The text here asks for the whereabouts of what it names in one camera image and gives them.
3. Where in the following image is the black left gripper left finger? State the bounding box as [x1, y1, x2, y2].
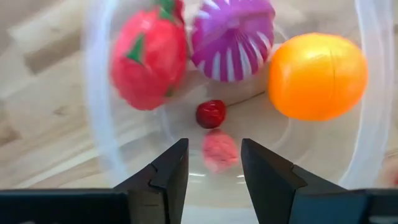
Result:
[0, 138, 190, 224]

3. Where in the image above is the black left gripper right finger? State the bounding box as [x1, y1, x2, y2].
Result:
[241, 138, 398, 224]

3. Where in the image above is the small pink toy piece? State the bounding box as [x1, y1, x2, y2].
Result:
[201, 129, 241, 174]

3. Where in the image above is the dark red toy cherry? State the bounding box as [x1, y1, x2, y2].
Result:
[195, 90, 267, 130]

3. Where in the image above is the clear plastic tupperware container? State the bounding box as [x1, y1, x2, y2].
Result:
[81, 0, 398, 224]

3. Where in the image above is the orange toy orange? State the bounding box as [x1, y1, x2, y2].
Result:
[267, 32, 369, 121]

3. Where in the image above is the red dragon fruit toy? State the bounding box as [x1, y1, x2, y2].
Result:
[109, 0, 189, 111]

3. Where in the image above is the purple white striped toy onion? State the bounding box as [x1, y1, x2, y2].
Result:
[190, 0, 277, 83]

